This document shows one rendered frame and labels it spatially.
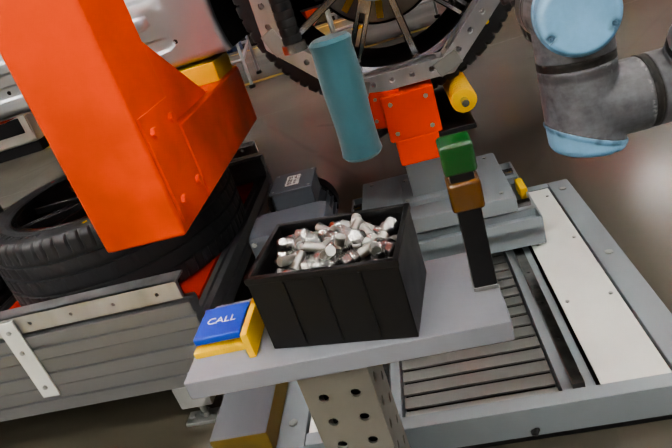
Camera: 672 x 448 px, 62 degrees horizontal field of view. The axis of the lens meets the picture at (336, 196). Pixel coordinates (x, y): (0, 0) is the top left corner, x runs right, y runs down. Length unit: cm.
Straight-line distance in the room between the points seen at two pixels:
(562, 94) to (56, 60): 74
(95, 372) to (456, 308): 92
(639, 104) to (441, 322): 34
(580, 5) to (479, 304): 37
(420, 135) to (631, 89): 65
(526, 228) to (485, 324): 78
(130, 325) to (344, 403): 61
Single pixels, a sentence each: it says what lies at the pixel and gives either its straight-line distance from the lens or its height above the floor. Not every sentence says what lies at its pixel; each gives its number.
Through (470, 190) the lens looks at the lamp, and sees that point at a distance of 68.
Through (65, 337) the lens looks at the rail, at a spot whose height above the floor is 32.
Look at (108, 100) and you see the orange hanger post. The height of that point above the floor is 78.
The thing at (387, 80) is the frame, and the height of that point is 60.
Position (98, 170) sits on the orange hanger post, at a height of 68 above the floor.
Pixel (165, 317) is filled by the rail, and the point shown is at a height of 31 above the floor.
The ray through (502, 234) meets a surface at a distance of 146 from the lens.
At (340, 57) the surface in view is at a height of 70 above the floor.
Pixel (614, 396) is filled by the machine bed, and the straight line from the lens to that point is 113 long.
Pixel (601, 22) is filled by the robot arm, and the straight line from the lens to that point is 69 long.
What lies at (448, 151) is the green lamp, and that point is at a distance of 66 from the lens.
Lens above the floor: 90
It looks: 23 degrees down
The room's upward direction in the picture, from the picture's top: 18 degrees counter-clockwise
